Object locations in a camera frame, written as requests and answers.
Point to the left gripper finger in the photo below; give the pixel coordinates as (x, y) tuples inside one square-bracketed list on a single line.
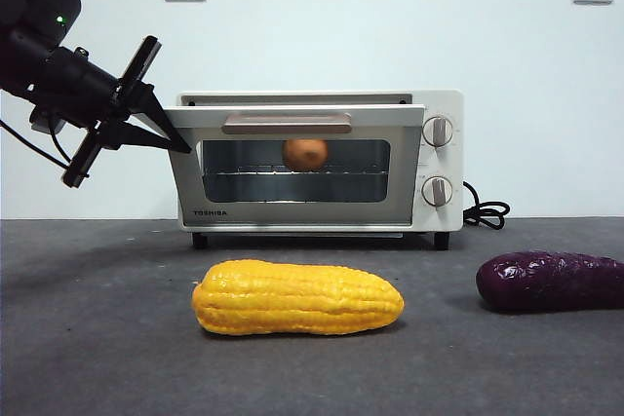
[(156, 111), (141, 140)]

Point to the glass oven door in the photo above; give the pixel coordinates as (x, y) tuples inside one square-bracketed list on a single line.
[(190, 192)]

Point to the brown potato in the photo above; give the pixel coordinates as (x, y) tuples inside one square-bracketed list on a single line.
[(304, 155)]

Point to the white Toshiba toaster oven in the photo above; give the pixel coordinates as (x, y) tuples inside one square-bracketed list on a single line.
[(439, 162)]

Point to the beige oven knob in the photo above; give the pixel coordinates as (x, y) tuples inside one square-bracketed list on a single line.
[(438, 131), (437, 192)]

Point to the yellow corn cob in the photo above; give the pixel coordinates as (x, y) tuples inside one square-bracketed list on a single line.
[(297, 299)]

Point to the purple eggplant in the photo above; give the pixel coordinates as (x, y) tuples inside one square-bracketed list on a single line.
[(551, 284)]

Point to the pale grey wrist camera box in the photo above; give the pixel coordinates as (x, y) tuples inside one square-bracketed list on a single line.
[(46, 124)]

